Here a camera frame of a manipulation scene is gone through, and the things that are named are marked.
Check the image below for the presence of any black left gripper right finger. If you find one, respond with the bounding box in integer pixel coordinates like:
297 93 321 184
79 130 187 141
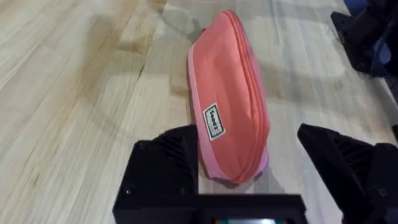
296 123 398 224

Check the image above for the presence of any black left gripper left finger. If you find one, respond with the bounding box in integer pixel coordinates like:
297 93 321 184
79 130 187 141
113 124 200 207

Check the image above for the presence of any pink soft zip bag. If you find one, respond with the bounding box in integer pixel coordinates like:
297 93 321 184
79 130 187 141
186 9 271 185

